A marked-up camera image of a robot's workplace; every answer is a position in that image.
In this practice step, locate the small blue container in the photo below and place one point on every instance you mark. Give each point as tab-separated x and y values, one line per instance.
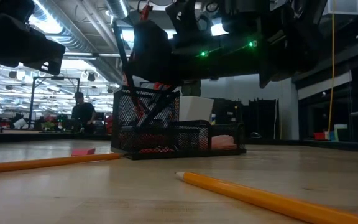
332	135

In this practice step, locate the white hexagonal planter pot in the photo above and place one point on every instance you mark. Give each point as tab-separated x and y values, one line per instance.
197	109

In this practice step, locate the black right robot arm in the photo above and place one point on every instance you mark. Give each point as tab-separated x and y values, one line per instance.
244	59

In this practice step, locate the black equipment rack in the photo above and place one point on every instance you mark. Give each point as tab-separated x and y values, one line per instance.
259	118

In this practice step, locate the white and green container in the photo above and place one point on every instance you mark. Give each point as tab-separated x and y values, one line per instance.
341	132

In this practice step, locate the small red container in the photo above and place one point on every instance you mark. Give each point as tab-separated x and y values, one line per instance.
319	136

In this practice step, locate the silver ventilation duct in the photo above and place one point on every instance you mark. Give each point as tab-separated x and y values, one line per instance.
117	7

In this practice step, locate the yellow pencil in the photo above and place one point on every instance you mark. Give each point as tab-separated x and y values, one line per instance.
275	202
42	162

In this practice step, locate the green cactus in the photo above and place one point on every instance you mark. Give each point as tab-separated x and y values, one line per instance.
191	88

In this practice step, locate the pink eraser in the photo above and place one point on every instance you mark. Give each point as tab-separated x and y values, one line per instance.
83	152

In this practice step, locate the pink sticky note pad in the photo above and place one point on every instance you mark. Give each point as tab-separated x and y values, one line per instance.
224	142

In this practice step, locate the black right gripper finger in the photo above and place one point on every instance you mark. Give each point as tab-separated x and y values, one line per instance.
151	53

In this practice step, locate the person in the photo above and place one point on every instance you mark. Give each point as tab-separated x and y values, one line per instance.
83	113

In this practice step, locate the black mesh desk organizer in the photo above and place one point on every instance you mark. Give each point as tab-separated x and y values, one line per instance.
179	140

